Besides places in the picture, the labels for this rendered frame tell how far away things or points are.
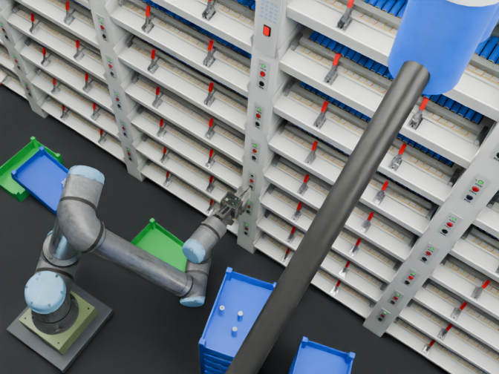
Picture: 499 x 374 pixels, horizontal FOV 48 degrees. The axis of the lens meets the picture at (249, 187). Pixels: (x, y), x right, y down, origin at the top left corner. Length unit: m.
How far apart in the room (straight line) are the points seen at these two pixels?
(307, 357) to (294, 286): 1.75
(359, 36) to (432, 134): 0.34
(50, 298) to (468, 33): 2.00
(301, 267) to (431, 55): 0.20
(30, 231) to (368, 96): 1.86
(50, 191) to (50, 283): 0.78
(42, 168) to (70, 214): 1.24
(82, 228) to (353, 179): 1.38
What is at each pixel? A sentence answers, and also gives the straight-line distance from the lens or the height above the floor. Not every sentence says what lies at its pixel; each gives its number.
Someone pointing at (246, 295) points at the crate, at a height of 0.48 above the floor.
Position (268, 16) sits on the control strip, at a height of 1.42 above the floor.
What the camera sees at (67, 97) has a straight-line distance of 2.96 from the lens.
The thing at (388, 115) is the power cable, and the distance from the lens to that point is 0.46.
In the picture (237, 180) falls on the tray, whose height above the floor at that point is 0.50.
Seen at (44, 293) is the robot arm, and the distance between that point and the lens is 2.28.
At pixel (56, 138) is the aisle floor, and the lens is 3.19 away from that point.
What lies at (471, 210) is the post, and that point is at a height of 1.10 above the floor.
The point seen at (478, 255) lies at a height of 0.89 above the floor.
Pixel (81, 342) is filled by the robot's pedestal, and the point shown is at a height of 0.06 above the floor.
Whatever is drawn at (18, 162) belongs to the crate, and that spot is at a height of 0.00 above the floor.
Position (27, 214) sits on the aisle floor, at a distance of 2.96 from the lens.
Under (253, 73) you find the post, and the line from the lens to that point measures 1.77.
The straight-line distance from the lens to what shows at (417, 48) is 0.45.
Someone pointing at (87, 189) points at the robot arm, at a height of 0.95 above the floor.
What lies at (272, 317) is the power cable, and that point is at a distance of 0.49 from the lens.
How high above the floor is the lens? 2.43
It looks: 57 degrees down
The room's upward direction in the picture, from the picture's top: 6 degrees clockwise
